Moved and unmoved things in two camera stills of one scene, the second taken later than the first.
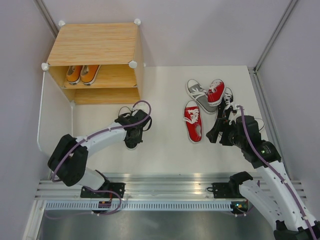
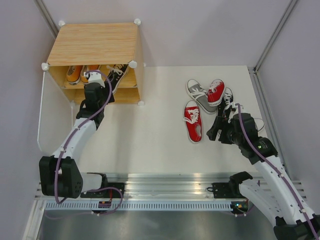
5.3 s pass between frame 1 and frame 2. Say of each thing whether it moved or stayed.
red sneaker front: stayed
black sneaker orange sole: moved
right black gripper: stayed
